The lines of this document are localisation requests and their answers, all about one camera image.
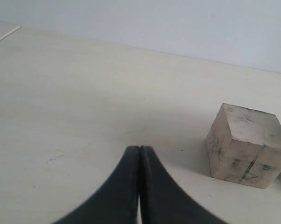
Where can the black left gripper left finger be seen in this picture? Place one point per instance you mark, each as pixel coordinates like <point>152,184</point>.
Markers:
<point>116,201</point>

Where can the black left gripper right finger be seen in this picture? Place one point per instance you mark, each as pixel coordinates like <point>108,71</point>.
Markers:
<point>162,201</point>

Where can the white strip on table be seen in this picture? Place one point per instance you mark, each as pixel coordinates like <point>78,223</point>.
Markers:
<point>10,32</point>

